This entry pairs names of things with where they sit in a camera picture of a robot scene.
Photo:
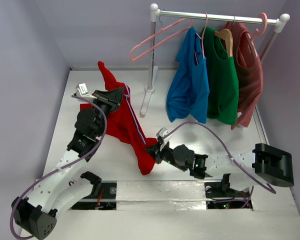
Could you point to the dusty red t-shirt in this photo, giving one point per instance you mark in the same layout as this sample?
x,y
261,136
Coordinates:
x,y
249,72

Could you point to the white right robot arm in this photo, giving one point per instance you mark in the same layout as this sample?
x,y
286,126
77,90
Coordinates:
x,y
265,166

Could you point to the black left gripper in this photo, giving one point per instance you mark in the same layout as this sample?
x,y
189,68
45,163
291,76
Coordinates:
x,y
112,98

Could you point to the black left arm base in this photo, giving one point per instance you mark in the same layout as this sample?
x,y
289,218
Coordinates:
x,y
102,197

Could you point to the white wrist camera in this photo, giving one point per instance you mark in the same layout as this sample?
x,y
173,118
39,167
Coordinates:
x,y
81,90
162,137

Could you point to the white and chrome clothes rack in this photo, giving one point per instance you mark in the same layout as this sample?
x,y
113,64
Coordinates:
x,y
148,45

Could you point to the green t-shirt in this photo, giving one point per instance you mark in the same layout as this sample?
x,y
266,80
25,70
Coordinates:
x,y
223,81

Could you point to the light blue wire hanger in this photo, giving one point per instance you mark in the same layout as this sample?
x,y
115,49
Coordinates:
x,y
136,122

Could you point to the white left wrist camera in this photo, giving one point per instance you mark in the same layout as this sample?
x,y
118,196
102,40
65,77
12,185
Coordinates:
x,y
81,90

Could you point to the thin pink wire hanger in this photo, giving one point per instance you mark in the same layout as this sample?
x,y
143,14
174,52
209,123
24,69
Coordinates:
x,y
202,35

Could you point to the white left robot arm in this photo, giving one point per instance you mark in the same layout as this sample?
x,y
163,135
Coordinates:
x,y
37,209

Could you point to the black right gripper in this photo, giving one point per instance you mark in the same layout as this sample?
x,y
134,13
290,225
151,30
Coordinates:
x,y
157,152

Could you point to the wooden hanger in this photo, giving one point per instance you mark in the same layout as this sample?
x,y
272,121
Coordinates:
x,y
226,35

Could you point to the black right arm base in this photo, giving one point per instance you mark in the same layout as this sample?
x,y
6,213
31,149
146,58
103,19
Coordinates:
x,y
219,195

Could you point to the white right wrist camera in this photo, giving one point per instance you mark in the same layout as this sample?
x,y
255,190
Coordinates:
x,y
162,137

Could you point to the blue t-shirt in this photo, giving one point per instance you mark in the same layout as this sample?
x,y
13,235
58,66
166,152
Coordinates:
x,y
189,90

